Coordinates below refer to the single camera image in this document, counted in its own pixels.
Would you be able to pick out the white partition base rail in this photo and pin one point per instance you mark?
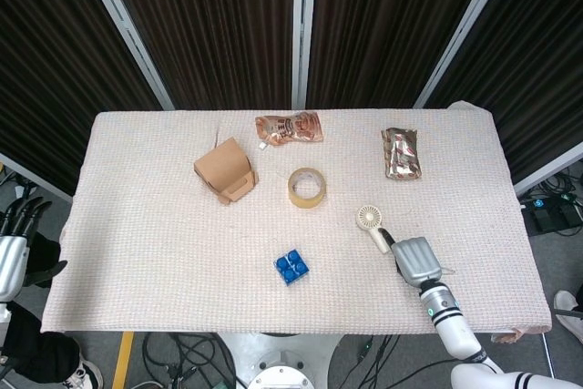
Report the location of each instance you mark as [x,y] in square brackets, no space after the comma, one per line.
[36,178]
[546,170]

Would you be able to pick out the white partition post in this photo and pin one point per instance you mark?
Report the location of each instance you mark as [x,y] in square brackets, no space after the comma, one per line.
[464,29]
[123,24]
[304,29]

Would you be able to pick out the black and white sneaker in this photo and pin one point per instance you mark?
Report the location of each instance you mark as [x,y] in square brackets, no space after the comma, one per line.
[88,373]

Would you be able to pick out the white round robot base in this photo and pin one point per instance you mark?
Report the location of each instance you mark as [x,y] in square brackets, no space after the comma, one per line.
[280,377]

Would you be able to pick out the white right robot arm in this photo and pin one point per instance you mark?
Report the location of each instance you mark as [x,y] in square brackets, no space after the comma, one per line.
[448,316]

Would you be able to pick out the black foot pedal box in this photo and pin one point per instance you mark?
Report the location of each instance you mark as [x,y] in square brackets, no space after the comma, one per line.
[551,218]

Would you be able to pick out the dark ribbed partition panel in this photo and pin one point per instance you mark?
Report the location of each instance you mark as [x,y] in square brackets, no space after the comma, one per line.
[218,29]
[387,20]
[546,65]
[45,65]

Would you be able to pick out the brown cardboard takeaway box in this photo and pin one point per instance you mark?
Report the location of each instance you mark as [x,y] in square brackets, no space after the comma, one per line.
[223,166]

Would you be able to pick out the gold foil snack packet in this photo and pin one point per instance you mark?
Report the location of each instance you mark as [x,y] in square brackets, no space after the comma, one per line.
[401,154]

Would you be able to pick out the orange spouted sauce pouch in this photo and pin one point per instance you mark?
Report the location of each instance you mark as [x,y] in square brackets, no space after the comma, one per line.
[291,127]

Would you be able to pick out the black trouser leg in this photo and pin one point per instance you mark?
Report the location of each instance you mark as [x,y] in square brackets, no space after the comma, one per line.
[36,348]

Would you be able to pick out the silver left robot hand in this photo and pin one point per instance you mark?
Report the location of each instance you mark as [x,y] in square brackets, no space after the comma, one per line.
[11,261]

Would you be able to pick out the white table frame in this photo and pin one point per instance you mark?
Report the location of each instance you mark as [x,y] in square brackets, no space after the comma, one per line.
[549,361]

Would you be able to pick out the pinkish waffle-weave tablecloth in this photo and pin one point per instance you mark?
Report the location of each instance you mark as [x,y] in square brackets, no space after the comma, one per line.
[159,270]

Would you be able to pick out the blue toy building block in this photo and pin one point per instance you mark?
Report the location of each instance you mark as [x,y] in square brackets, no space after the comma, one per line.
[291,270]

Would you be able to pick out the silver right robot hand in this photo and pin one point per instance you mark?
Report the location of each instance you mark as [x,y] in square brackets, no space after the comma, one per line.
[416,261]

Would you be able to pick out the yellowish packing tape roll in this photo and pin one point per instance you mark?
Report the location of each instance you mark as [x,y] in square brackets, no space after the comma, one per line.
[303,202]

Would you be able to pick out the white handheld fan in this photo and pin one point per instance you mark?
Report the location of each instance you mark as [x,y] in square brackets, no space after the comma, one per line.
[368,217]

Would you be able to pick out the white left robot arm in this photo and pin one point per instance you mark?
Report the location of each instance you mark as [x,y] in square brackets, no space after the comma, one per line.
[3,320]

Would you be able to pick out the yellow floor tape strip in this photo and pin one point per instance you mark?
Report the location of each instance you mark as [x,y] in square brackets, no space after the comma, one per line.
[123,361]

